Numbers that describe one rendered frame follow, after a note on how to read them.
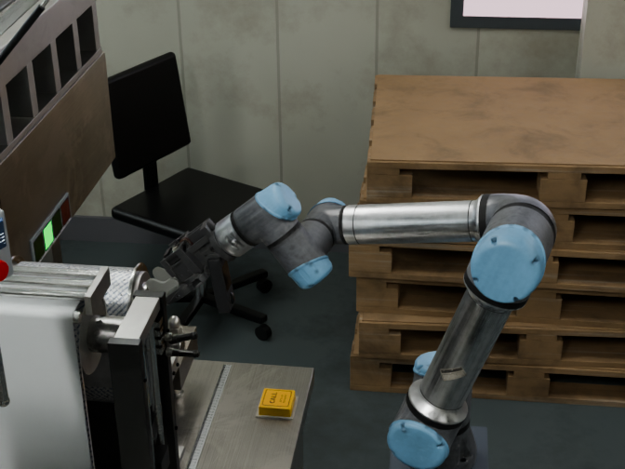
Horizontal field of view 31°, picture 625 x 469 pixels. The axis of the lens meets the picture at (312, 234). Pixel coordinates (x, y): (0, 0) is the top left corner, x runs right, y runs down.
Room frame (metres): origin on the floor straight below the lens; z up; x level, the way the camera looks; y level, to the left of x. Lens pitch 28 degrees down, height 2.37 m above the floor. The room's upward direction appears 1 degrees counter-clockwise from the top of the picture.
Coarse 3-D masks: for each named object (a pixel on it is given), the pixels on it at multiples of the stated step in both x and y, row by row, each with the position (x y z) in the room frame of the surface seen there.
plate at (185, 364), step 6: (186, 330) 2.10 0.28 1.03; (192, 330) 2.10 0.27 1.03; (186, 342) 2.05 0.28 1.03; (192, 342) 2.07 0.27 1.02; (186, 348) 2.03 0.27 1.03; (192, 348) 2.06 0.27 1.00; (180, 360) 1.98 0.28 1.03; (186, 360) 2.01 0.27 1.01; (192, 360) 2.06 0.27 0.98; (180, 366) 1.97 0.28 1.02; (186, 366) 2.01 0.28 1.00; (180, 372) 1.96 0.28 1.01; (186, 372) 2.01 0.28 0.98; (174, 378) 1.96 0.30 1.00; (180, 378) 1.96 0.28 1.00; (174, 384) 1.96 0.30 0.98; (180, 384) 1.96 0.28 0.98
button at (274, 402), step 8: (264, 392) 2.01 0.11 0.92; (272, 392) 2.01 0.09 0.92; (280, 392) 2.01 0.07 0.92; (288, 392) 2.01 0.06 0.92; (264, 400) 1.98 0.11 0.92; (272, 400) 1.98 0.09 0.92; (280, 400) 1.98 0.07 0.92; (288, 400) 1.98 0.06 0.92; (264, 408) 1.96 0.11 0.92; (272, 408) 1.95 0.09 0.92; (280, 408) 1.95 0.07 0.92; (288, 408) 1.95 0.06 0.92; (288, 416) 1.95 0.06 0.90
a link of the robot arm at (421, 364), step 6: (426, 354) 1.85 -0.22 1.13; (432, 354) 1.85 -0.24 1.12; (420, 360) 1.82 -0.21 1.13; (426, 360) 1.82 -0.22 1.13; (414, 366) 1.82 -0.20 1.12; (420, 366) 1.81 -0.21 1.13; (426, 366) 1.80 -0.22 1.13; (414, 372) 1.82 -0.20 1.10; (420, 372) 1.79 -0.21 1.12; (414, 378) 1.81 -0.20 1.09; (420, 378) 1.79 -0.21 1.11; (468, 396) 1.78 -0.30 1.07; (468, 402) 1.78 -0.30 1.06; (468, 408) 1.79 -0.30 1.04; (468, 414) 1.79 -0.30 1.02; (468, 420) 1.79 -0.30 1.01; (462, 426) 1.78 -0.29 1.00
